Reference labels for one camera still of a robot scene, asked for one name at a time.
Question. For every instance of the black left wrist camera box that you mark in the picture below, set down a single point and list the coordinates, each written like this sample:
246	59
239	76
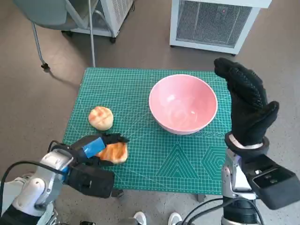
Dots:
93	180

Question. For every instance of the pink bowl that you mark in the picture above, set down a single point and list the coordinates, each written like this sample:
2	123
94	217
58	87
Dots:
182	105

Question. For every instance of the person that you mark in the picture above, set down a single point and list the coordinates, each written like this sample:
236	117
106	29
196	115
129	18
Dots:
50	216

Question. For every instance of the grey chair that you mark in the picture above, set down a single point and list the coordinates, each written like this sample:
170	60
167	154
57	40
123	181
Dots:
51	11

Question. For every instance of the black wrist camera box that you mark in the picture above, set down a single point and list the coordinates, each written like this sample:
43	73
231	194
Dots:
274	185
93	180

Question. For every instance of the round cream bread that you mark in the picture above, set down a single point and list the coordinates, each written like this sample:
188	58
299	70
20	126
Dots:
100	118

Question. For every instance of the green cutting mat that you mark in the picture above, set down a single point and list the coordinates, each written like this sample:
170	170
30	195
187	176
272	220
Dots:
140	152

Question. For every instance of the white louvred cabinet on casters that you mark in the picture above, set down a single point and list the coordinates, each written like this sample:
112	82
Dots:
112	14

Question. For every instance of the thin metal pole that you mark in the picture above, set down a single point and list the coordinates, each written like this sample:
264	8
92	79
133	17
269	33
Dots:
92	42

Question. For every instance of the dark table leg bracket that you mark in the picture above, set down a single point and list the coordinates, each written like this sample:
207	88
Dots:
201	198
117	192

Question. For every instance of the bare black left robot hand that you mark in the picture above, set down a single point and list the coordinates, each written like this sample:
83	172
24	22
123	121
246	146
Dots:
93	147

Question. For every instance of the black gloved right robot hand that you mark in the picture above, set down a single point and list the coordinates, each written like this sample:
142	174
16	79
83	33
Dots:
248	110

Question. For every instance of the white mesh-front cabinet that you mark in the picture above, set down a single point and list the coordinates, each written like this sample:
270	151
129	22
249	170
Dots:
211	23

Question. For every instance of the long orange bread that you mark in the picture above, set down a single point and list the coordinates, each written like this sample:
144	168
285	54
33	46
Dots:
116	153

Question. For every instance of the white shoe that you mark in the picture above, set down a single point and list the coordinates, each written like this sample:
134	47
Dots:
175	218
140	218

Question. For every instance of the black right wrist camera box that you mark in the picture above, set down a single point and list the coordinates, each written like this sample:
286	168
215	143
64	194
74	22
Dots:
274	185

